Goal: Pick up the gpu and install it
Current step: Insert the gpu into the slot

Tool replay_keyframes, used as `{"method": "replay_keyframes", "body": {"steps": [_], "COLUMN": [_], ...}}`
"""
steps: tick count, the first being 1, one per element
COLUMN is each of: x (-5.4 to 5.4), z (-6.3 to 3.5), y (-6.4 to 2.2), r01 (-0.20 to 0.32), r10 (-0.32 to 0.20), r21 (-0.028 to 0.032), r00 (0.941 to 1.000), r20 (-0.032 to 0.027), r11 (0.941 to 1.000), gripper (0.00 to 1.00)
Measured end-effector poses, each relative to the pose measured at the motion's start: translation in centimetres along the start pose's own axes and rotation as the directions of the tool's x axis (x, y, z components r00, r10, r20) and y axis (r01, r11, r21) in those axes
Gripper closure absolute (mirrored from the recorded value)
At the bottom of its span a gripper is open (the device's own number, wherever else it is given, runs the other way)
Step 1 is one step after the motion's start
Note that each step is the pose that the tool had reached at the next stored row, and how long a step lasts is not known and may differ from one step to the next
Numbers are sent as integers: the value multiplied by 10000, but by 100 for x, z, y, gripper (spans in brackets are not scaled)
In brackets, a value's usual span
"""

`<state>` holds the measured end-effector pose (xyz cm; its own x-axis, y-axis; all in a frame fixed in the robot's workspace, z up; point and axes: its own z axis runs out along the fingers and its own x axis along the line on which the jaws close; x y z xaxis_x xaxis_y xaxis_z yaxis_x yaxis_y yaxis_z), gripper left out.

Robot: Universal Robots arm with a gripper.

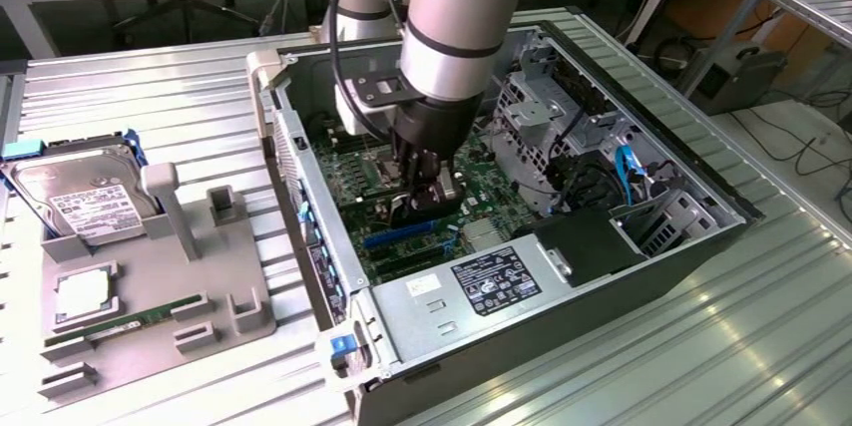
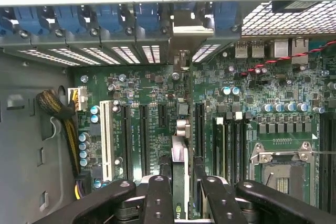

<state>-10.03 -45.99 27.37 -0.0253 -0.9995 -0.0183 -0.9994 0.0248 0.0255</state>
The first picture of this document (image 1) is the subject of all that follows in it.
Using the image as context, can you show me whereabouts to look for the black expansion slot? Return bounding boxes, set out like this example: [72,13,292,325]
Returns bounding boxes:
[371,240,444,272]

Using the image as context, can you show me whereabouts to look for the coiled black cable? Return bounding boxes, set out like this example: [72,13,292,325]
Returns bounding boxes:
[651,35,702,73]

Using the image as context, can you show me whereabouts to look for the green motherboard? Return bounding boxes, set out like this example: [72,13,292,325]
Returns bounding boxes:
[310,111,554,277]

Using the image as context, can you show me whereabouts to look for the black open PC case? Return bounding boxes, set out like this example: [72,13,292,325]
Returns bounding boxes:
[244,19,767,426]

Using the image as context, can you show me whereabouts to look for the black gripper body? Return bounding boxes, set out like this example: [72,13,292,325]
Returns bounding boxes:
[391,94,482,161]

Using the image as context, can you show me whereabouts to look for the silver chipset heatsink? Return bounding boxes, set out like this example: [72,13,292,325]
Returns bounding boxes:
[462,219,506,252]

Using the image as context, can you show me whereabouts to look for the blue wire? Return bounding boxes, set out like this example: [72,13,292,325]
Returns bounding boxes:
[615,144,646,209]

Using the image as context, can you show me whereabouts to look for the grey power supply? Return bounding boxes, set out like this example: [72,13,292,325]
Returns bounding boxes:
[368,231,575,366]

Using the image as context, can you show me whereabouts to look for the black wire bundle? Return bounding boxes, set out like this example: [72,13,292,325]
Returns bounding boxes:
[548,149,631,215]

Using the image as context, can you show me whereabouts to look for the silver CPU chip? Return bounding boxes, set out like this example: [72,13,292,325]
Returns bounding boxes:
[52,273,116,321]

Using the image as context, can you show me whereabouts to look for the green RAM stick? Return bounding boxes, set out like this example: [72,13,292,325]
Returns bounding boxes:
[43,294,206,348]

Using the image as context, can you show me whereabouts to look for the black floor cables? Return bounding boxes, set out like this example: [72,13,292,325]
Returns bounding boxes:
[728,91,852,188]

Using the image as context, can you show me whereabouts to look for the dark grey floor device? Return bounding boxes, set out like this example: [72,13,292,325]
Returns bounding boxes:
[690,44,788,117]

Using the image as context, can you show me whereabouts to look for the blue expansion slot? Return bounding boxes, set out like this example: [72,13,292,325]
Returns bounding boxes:
[363,219,438,250]

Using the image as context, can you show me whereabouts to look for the grey metal drive bracket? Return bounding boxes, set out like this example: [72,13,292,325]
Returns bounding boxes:
[610,189,732,258]

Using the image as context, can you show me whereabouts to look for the black plastic shroud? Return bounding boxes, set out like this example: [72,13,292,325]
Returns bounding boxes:
[531,210,648,288]

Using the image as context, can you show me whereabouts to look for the metal disk bay cage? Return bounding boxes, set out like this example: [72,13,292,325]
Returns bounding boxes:
[496,39,631,168]

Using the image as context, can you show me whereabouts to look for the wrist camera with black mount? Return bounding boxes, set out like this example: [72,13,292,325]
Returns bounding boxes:
[335,74,410,137]

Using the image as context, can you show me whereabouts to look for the grey parts rack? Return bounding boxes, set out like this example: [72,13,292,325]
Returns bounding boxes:
[36,161,279,400]

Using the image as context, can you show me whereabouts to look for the blue disk caddy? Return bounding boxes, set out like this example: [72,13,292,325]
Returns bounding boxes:
[0,129,147,237]

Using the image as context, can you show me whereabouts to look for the silver hard disk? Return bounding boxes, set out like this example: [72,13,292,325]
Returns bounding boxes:
[12,146,152,247]

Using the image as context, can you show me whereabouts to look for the black office chair base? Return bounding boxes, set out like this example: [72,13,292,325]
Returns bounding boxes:
[110,0,266,41]

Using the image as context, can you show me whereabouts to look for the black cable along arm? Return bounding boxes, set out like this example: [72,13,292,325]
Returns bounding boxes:
[331,0,415,143]

